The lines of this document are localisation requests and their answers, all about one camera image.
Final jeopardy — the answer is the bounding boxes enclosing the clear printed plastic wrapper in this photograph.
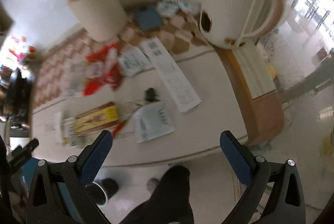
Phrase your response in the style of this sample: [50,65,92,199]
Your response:
[63,58,87,97]

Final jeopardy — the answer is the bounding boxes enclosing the long white paper box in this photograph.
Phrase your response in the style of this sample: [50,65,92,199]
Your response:
[141,37,201,113]

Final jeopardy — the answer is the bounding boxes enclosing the cream chopstick holder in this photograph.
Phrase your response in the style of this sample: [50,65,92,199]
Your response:
[68,0,127,42]

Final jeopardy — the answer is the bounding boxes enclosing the left grey slipper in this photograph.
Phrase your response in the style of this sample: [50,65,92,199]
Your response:
[147,178,160,194]

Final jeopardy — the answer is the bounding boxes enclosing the red chili pepper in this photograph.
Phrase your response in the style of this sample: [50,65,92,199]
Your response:
[111,118,130,138]

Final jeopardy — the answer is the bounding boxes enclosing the person's dark trouser legs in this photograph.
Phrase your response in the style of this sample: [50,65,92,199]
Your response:
[121,165,194,223]

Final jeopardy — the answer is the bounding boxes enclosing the yellow red flat box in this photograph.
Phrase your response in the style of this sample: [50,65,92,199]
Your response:
[74,101,119,136]

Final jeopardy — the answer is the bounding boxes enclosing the white sachet packet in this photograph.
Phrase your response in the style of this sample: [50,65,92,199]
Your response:
[118,47,152,78]

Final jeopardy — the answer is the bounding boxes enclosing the white round trash bin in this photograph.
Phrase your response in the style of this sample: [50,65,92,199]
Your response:
[85,178,119,207]

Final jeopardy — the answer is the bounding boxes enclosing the green white small box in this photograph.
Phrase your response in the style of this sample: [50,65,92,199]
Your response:
[61,117,83,148]

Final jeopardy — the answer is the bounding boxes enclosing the blue smartphone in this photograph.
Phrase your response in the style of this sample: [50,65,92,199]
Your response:
[134,5,163,32]

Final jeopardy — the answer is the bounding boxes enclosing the crumpled white tissue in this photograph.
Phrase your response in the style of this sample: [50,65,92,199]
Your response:
[54,111,63,144]

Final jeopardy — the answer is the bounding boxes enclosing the white electric kettle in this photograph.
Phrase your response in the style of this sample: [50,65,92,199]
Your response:
[199,0,284,49]

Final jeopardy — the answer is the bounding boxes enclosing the dark small scrap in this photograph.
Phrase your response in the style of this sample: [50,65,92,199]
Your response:
[145,88,160,103]

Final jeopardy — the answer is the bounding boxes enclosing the red snack wrapper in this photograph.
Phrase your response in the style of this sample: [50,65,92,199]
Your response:
[82,42,123,96]

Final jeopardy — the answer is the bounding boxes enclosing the white printed packet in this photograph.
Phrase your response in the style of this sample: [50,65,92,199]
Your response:
[133,101,175,143]

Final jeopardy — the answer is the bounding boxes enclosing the small white paper packet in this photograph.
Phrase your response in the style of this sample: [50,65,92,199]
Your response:
[156,1,180,18]

